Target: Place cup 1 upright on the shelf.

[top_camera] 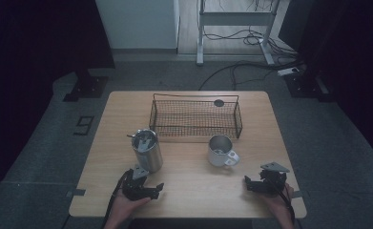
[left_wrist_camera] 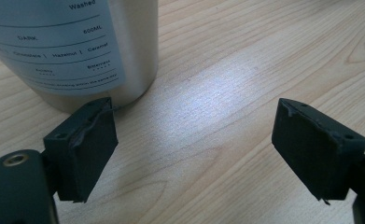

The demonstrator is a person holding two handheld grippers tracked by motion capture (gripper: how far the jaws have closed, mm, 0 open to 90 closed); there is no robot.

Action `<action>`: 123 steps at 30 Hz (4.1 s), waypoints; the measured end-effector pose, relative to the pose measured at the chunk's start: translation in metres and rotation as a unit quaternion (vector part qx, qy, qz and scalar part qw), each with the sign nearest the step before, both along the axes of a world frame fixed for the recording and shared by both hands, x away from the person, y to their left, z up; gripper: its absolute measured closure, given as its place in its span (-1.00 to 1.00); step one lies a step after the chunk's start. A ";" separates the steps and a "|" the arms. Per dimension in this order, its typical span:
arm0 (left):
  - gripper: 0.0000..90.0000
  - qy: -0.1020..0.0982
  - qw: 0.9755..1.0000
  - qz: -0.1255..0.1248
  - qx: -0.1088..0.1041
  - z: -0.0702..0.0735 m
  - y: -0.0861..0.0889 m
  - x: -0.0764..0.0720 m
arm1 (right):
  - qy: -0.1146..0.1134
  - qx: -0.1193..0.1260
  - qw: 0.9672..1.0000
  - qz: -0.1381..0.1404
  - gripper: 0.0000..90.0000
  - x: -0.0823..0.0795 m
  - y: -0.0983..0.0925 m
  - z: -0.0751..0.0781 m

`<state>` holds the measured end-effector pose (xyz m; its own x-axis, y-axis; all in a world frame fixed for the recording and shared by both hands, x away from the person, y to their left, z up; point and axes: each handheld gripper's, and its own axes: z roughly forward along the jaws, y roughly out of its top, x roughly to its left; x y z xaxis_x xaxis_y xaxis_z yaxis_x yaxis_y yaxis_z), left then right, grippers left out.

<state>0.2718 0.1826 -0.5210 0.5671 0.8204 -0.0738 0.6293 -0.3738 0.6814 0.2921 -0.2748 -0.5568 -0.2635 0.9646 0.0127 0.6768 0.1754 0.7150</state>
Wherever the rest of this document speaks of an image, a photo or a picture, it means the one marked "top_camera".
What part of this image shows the white metal desk frame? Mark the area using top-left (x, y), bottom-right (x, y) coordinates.
top-left (196, 0), bottom-right (281, 67)

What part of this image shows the black wire mesh basket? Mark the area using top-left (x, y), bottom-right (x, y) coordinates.
top-left (148, 93), bottom-right (243, 140)

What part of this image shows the person's right hand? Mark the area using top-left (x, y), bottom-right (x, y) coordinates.
top-left (259, 182), bottom-right (296, 222)

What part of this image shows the thick black floor cable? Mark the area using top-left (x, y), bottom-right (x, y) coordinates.
top-left (197, 59), bottom-right (304, 92)

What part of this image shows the white mug with steel interior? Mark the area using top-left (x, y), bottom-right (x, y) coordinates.
top-left (207, 135), bottom-right (240, 168)

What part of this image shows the black stand base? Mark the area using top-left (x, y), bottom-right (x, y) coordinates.
top-left (62, 68), bottom-right (110, 103)
top-left (283, 71), bottom-right (335, 103)

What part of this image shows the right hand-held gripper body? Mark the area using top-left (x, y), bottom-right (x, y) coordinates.
top-left (258, 161), bottom-right (291, 196)

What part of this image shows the white power strip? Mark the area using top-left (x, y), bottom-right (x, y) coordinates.
top-left (276, 66), bottom-right (301, 77)

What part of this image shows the person's left hand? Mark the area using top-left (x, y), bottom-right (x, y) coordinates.
top-left (110, 189), bottom-right (152, 221)

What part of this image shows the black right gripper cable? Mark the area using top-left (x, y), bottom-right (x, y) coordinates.
top-left (268, 177), bottom-right (297, 225)

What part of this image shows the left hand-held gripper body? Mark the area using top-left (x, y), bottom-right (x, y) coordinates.
top-left (120, 164), bottom-right (154, 202)

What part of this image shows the tangle of thin floor cables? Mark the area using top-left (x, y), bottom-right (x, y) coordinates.
top-left (202, 28), bottom-right (300, 60)

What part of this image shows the dark curtain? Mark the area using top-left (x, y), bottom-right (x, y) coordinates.
top-left (0, 0), bottom-right (116, 211)
top-left (278, 0), bottom-right (373, 160)

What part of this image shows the stainless steel tumbler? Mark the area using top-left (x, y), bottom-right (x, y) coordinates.
top-left (126, 128), bottom-right (164, 175)

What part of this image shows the white cabinet panel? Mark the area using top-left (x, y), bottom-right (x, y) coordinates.
top-left (94, 0), bottom-right (180, 51)

